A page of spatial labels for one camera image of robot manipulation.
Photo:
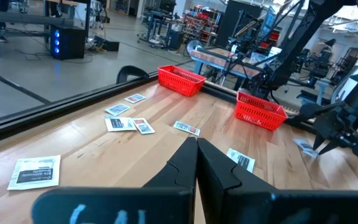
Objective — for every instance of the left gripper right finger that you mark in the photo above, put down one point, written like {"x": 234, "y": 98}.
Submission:
{"x": 228, "y": 199}

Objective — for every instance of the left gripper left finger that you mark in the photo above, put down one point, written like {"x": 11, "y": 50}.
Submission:
{"x": 166, "y": 202}

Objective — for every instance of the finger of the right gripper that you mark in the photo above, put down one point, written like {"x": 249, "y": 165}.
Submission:
{"x": 325, "y": 132}
{"x": 337, "y": 145}

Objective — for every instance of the white BZK towelette packet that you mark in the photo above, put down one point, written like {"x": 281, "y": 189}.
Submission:
{"x": 34, "y": 174}
{"x": 120, "y": 124}
{"x": 242, "y": 160}

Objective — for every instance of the white packet with red print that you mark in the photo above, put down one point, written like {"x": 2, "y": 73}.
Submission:
{"x": 135, "y": 98}
{"x": 186, "y": 128}
{"x": 143, "y": 126}

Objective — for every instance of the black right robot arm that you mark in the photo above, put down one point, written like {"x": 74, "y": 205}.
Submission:
{"x": 312, "y": 28}

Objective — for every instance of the black background robot arm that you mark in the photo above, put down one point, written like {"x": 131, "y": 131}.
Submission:
{"x": 322, "y": 59}

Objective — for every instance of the red plastic basket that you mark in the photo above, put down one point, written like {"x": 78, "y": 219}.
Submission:
{"x": 179, "y": 82}
{"x": 256, "y": 113}

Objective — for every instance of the wooden robot workbench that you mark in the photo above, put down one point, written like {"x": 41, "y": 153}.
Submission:
{"x": 216, "y": 57}

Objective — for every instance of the black tall cabinet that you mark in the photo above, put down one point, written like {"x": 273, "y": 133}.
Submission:
{"x": 228, "y": 18}

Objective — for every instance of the small grey round fan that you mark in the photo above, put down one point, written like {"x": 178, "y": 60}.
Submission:
{"x": 194, "y": 46}

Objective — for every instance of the red parts shelf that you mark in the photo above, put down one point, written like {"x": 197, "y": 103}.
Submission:
{"x": 202, "y": 25}

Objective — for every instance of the grey equipment cart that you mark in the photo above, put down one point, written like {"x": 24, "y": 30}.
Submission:
{"x": 154, "y": 28}

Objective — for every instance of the black computer tower blue lights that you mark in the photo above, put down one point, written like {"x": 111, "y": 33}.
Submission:
{"x": 70, "y": 43}

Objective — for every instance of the grey metal workbench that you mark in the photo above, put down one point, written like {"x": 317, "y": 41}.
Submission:
{"x": 26, "y": 19}

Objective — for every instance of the person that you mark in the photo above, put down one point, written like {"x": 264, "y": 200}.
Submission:
{"x": 2, "y": 12}

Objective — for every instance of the grey metal table frame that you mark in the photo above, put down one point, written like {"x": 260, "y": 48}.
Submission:
{"x": 322, "y": 90}

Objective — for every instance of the black arched frame clamp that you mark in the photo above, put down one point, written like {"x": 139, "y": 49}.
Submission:
{"x": 129, "y": 70}

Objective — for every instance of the black aluminium table frame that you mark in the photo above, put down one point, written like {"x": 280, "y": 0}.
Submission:
{"x": 42, "y": 113}

